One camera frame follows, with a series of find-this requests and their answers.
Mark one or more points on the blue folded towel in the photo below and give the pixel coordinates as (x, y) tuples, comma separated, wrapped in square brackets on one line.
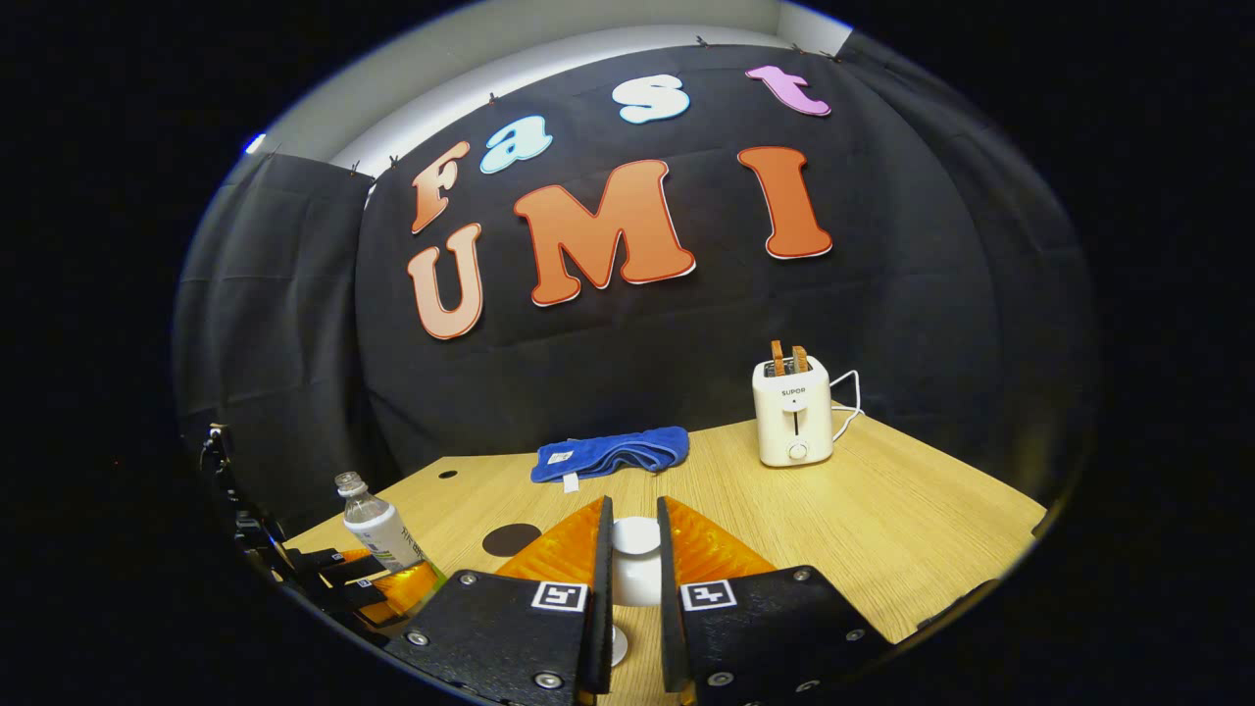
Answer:
[(618, 451)]

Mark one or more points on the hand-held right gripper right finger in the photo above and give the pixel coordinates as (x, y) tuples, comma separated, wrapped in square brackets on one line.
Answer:
[(672, 608)]

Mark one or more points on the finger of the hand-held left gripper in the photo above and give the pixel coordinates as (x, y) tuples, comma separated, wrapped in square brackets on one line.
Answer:
[(392, 596), (328, 564)]

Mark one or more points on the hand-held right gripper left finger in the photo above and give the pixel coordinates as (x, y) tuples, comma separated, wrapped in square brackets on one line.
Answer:
[(600, 608)]

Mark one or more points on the dark round coaster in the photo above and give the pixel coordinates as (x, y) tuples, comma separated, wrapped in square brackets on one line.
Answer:
[(510, 540)]

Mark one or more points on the brown toast slice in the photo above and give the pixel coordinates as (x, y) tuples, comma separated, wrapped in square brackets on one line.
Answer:
[(778, 358), (801, 359)]

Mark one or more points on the white toaster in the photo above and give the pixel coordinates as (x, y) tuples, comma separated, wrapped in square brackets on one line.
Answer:
[(792, 417)]

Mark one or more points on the black backdrop cloth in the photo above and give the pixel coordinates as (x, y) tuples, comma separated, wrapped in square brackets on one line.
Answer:
[(882, 294)]

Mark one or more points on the clear plastic water bottle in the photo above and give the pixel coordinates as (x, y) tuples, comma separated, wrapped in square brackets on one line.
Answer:
[(382, 534)]

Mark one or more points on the white teacup lid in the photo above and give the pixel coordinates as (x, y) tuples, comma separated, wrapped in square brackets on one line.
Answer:
[(636, 569)]

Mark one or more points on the white teacup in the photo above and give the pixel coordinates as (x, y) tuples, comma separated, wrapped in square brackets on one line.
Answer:
[(619, 647)]

